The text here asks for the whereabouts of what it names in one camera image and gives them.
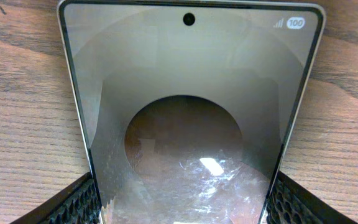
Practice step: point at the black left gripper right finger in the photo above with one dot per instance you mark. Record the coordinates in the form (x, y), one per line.
(289, 202)

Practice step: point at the galaxy smartphone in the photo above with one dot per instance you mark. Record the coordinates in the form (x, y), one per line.
(186, 107)

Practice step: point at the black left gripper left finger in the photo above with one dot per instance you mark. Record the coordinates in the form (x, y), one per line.
(78, 203)

